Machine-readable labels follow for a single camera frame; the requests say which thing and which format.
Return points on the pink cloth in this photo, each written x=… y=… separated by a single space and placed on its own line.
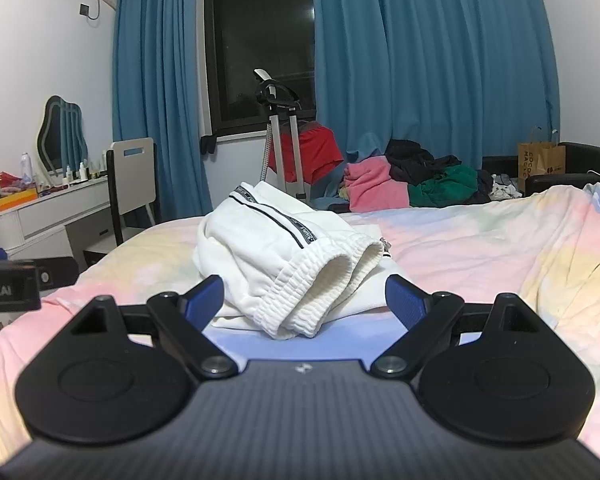
x=375 y=185

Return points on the small white bottle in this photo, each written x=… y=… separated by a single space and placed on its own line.
x=83 y=171
x=69 y=175

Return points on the grey wall socket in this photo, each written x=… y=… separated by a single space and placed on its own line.
x=85 y=9

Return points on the black and white chair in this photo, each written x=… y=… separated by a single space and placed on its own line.
x=135 y=175

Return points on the orange box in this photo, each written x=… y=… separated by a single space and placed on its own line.
x=10 y=200

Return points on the green cloth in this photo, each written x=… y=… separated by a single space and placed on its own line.
x=445 y=187

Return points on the wide blue curtain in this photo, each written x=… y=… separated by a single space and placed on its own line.
x=430 y=60

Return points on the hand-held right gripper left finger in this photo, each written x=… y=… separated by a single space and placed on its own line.
x=207 y=296

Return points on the white pants with striped trim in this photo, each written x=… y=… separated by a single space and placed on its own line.
x=250 y=240

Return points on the wavy-edged vanity mirror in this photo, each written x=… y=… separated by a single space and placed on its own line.
x=60 y=130

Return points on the narrow blue curtain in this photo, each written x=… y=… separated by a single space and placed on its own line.
x=155 y=85

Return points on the red cloth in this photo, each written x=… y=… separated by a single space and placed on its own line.
x=320 y=150

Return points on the dark window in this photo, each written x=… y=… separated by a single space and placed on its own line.
x=260 y=35

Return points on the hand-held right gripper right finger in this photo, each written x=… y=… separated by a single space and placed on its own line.
x=404 y=300

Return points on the black armchair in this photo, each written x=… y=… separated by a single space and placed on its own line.
x=585 y=160

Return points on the brown cardboard box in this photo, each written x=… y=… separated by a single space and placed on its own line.
x=535 y=160

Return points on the pile of colourful clothes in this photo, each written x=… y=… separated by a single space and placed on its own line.
x=415 y=160

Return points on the white patterned cloth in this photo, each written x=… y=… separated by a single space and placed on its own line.
x=505 y=187

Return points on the garment steamer stand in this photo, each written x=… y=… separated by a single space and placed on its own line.
x=275 y=95

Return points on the white vanity desk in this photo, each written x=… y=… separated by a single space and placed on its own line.
x=45 y=215

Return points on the pastel tie-dye blanket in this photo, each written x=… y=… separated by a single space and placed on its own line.
x=480 y=240

